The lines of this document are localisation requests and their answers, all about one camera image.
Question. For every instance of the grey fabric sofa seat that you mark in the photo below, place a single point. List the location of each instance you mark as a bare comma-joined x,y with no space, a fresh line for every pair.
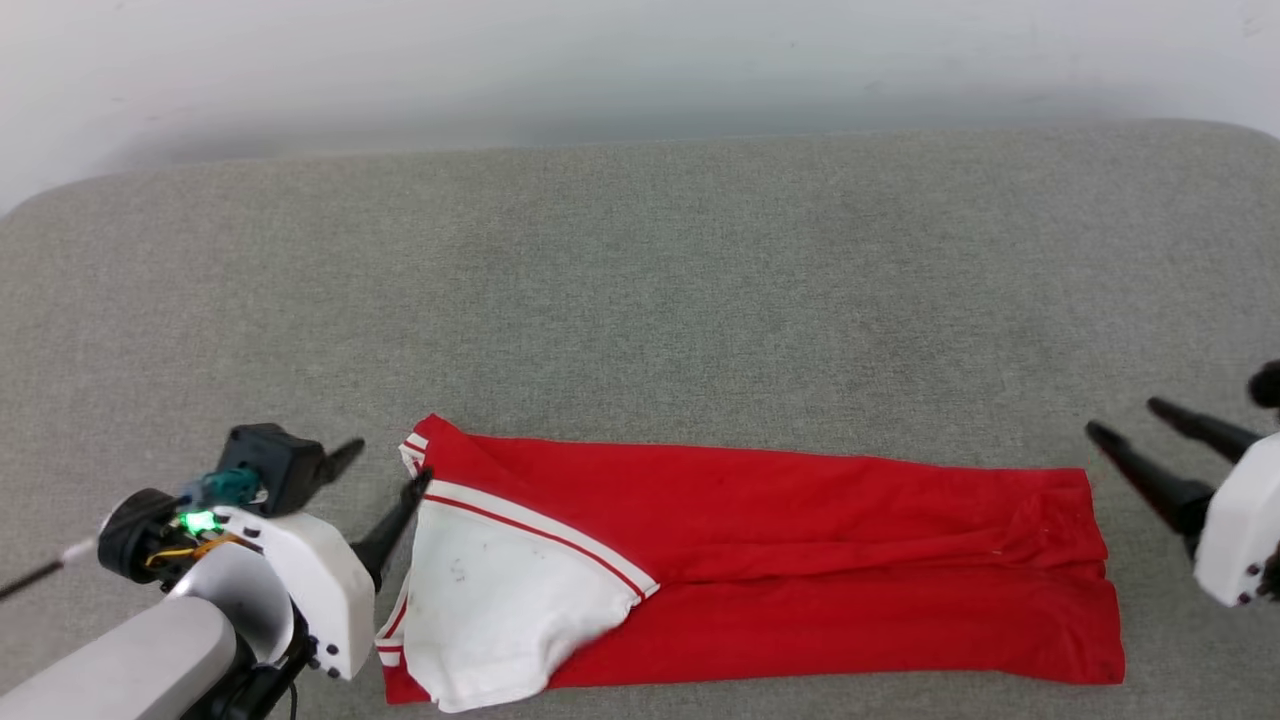
700,300

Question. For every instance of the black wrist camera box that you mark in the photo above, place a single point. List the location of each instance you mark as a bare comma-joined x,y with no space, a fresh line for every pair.
1268,385
280,460

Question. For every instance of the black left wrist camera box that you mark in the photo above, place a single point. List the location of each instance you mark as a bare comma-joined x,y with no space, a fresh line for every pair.
280,460

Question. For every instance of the red and white Bulls jersey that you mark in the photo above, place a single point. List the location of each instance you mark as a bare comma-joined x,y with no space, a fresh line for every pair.
800,560

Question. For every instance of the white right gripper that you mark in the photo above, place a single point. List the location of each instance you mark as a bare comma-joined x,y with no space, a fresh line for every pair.
1245,530

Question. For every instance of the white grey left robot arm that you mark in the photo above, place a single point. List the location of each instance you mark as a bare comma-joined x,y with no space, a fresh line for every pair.
120,660

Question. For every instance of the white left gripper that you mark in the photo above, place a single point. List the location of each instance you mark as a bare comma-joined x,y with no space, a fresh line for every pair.
320,590

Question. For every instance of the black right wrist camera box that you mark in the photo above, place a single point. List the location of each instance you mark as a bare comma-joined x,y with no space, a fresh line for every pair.
1268,385

